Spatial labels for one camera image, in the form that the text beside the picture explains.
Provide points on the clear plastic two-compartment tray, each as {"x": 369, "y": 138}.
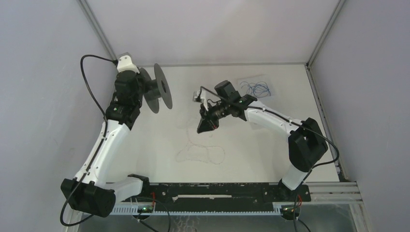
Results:
{"x": 259, "y": 86}

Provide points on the dark grey perforated spool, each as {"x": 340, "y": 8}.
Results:
{"x": 155, "y": 89}

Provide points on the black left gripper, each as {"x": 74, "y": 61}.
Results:
{"x": 145, "y": 88}

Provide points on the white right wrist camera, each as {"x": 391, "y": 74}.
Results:
{"x": 197, "y": 97}

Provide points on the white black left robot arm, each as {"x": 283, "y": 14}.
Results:
{"x": 89, "y": 192}

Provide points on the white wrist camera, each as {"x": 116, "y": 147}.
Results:
{"x": 125, "y": 63}
{"x": 197, "y": 97}

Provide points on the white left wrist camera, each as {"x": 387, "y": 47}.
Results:
{"x": 125, "y": 63}

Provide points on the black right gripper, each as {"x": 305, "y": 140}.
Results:
{"x": 209, "y": 124}

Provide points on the white slotted cable duct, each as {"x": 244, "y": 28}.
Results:
{"x": 273, "y": 210}

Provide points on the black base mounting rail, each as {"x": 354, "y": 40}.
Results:
{"x": 220, "y": 196}

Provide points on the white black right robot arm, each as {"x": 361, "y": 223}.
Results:
{"x": 306, "y": 143}

